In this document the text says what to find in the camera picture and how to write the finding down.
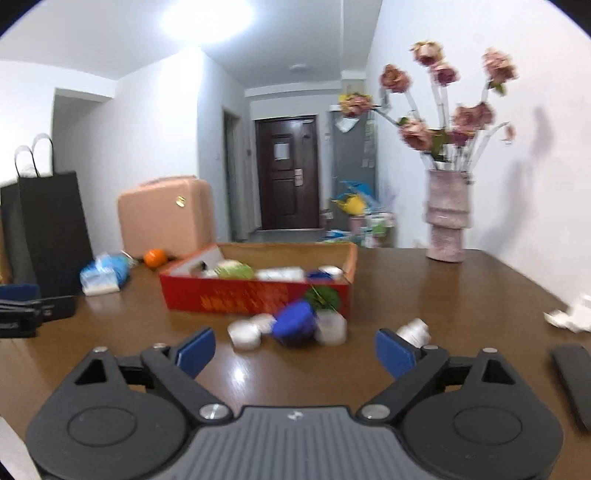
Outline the brown paper bag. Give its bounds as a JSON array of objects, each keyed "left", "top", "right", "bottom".
[{"left": 0, "top": 184, "right": 19, "bottom": 285}]

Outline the pink ribbed vase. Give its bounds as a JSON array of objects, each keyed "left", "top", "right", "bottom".
[{"left": 425, "top": 168, "right": 474, "bottom": 264}]

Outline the yellow watering can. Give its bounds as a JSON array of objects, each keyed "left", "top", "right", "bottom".
[{"left": 331, "top": 194, "right": 368, "bottom": 217}]

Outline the grey refrigerator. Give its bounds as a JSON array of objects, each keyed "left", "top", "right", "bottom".
[{"left": 329, "top": 105, "right": 379, "bottom": 232}]

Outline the bunch of dried roses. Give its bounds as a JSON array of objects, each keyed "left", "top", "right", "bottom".
[{"left": 339, "top": 41, "right": 518, "bottom": 172}]

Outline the dark brown entrance door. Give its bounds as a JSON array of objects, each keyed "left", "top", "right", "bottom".
[{"left": 255, "top": 115, "right": 320, "bottom": 230}]

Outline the bright ceiling lamp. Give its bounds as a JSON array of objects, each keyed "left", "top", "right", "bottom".
[{"left": 159, "top": 0, "right": 257, "bottom": 45}]

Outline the blue white tissue pack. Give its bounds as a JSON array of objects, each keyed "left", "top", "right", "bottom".
[{"left": 80, "top": 252, "right": 133, "bottom": 296}]

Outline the green label spray bottle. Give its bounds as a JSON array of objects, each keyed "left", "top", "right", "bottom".
[{"left": 215, "top": 260, "right": 256, "bottom": 281}]

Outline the white labelled plastic jar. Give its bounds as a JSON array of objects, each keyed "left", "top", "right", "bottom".
[{"left": 255, "top": 267, "right": 306, "bottom": 282}]

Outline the pink suitcase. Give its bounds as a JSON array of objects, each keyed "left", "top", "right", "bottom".
[{"left": 117, "top": 174, "right": 214, "bottom": 259}]

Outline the red cardboard box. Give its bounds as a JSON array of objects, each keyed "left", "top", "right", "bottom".
[{"left": 159, "top": 242, "right": 358, "bottom": 320}]

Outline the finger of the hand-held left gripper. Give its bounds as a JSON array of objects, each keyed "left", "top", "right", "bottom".
[
  {"left": 0, "top": 295, "right": 78, "bottom": 320},
  {"left": 0, "top": 283, "right": 41, "bottom": 302}
]

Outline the black paper bag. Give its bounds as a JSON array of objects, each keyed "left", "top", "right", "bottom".
[{"left": 13, "top": 133, "right": 95, "bottom": 297}]

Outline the crumpled white tissue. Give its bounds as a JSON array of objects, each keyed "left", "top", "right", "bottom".
[{"left": 544, "top": 294, "right": 591, "bottom": 333}]

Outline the black remote control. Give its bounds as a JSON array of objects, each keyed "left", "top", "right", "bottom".
[{"left": 551, "top": 344, "right": 591, "bottom": 433}]

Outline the blue plastic cup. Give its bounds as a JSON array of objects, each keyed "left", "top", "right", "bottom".
[{"left": 271, "top": 299, "right": 319, "bottom": 348}]

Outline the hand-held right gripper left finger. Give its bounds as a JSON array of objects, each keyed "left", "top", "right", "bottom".
[{"left": 74, "top": 328, "right": 234, "bottom": 422}]

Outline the small white bottle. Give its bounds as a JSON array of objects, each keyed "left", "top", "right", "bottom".
[{"left": 396, "top": 318, "right": 432, "bottom": 348}]

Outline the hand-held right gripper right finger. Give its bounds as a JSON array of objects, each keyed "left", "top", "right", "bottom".
[{"left": 358, "top": 329, "right": 518, "bottom": 422}]

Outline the translucent plastic cup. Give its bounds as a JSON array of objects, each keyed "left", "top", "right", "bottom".
[{"left": 315, "top": 311, "right": 348, "bottom": 347}]

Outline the side room door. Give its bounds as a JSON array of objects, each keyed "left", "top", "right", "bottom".
[{"left": 223, "top": 108, "right": 241, "bottom": 241}]

